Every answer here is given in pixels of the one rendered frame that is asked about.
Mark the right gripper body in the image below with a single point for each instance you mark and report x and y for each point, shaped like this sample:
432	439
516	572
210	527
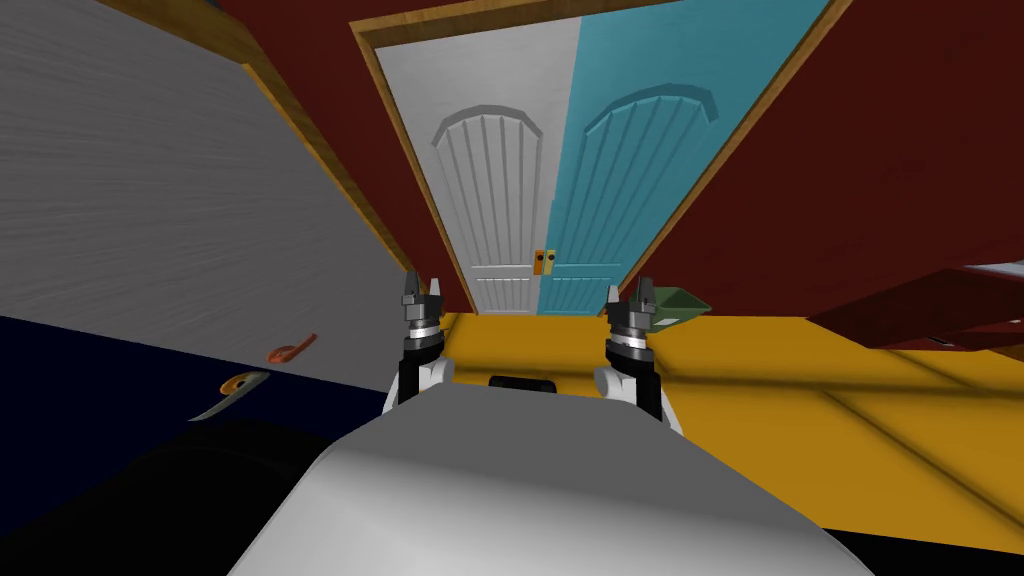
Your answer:
630	316

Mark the dark red furniture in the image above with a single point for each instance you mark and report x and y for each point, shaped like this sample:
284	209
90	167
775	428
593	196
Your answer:
936	308

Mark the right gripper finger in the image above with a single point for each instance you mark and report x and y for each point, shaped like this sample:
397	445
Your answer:
614	296
645	294

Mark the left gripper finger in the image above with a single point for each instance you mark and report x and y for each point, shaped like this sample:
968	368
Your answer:
413	284
434	288

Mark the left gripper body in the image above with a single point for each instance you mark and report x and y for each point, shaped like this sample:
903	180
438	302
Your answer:
422	308

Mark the white panelled door leaf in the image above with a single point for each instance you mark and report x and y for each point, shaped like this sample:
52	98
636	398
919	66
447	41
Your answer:
488	184

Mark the navy door leaf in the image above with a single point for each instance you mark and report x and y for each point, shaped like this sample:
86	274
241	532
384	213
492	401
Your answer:
88	400

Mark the green box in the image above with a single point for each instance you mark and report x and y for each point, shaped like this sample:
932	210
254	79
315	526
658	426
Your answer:
678	308

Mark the teal panelled door leaf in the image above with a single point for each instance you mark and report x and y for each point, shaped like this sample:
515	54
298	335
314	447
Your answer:
632	168

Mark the grey door leaf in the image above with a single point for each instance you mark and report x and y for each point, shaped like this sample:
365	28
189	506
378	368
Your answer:
160	200

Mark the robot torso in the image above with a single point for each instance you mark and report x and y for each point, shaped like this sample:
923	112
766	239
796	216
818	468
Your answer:
512	480

